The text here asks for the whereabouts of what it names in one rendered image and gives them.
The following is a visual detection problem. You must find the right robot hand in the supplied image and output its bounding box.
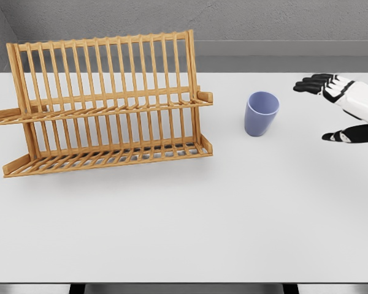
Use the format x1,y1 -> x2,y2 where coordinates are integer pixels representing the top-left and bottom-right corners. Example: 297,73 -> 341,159
293,73 -> 368,144

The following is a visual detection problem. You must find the lavender plastic cup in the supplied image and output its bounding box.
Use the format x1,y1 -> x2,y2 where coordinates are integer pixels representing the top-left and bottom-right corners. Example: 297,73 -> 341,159
244,91 -> 280,138

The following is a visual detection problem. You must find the wooden two-tier dish rack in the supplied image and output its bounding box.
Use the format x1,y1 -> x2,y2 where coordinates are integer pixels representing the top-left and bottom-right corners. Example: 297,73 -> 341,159
0,29 -> 214,179

